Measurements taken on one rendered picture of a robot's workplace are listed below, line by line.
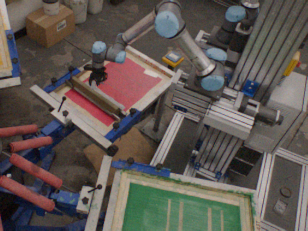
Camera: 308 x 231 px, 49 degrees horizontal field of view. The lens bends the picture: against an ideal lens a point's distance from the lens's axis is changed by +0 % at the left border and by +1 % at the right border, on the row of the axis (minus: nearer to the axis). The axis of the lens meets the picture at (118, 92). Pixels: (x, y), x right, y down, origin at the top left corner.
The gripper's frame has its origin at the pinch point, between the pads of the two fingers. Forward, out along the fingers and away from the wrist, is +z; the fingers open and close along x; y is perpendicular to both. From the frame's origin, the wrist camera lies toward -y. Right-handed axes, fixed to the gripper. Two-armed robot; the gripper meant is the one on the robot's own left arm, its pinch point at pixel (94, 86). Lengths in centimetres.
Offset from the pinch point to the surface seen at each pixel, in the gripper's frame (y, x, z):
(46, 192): 29, -67, 7
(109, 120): 17.6, -3.5, 16.2
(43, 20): -172, 98, 84
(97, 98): 4.2, -0.9, 7.6
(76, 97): -11.7, -4.4, 16.7
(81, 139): -31, 21, 112
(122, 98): 11.8, 16.5, 16.2
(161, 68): 15, 58, 12
